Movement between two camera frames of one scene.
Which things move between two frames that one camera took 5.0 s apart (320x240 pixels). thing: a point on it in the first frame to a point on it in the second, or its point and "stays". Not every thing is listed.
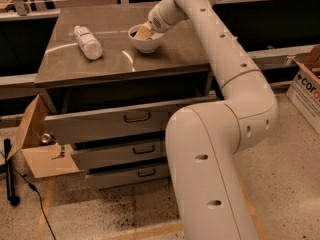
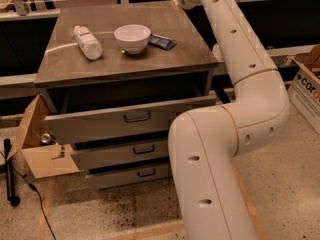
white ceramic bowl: (144, 45) to (132, 37)
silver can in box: (47, 138) stays
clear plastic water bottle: (87, 42) stays
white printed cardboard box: (304, 90) stays
